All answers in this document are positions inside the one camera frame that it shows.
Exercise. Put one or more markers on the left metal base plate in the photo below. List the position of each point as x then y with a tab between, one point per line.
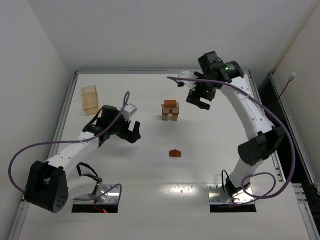
108	197

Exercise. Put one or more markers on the orange arch wood block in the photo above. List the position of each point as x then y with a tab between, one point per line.
170	104

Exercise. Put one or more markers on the clear plastic block box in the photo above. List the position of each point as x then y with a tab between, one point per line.
91	104

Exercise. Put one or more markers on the metal base plate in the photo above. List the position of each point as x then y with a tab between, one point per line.
217	197
108	197

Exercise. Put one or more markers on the red-brown wedge block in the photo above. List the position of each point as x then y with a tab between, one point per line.
175	153

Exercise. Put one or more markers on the striped dark wood block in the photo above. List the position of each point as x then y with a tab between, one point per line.
165	117

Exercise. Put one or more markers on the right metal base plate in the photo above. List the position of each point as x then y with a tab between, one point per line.
217	197

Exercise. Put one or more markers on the black wall cable white plug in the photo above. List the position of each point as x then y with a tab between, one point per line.
277	101

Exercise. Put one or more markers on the long light wood block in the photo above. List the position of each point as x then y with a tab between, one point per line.
166	109

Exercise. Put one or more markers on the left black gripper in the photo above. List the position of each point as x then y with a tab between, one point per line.
128	133

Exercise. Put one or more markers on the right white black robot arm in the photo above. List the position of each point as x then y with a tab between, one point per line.
263	137

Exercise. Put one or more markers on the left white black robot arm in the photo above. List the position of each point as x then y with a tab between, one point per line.
48	186

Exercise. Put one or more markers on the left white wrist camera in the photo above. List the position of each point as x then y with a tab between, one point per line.
128	112

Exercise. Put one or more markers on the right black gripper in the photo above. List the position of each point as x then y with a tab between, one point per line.
196	96

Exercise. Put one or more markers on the light tan wood block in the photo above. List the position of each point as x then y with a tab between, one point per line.
174	117

